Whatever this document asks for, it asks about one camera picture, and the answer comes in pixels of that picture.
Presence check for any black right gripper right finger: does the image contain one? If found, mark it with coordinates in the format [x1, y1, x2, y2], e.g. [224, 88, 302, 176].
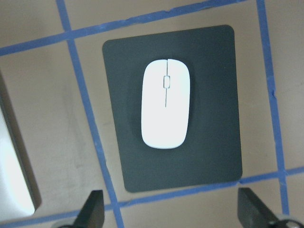
[237, 188, 288, 228]

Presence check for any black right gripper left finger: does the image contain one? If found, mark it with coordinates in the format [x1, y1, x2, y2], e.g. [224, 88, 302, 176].
[73, 190, 105, 228]

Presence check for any white computer mouse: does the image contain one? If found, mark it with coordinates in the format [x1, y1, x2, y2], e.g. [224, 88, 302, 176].
[141, 59, 190, 149]

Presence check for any black mousepad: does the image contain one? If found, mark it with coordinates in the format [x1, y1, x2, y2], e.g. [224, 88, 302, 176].
[102, 25, 242, 193]

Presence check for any silver laptop notebook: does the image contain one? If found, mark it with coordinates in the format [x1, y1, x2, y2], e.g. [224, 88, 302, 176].
[0, 71, 42, 218]

